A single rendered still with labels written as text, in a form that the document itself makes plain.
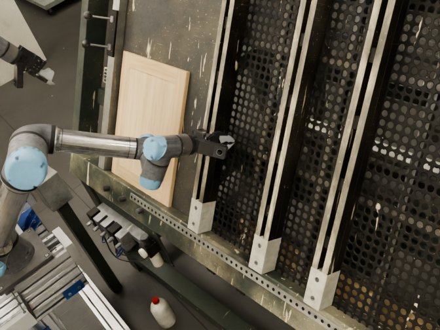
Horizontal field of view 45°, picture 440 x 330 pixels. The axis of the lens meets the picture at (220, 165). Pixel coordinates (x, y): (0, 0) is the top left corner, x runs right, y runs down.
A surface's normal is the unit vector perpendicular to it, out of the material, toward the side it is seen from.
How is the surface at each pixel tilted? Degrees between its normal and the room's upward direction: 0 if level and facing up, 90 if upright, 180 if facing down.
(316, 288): 57
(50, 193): 90
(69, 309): 0
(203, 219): 90
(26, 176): 85
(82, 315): 0
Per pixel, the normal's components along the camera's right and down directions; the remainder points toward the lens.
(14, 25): 0.60, 0.39
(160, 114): -0.72, 0.11
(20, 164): 0.29, 0.50
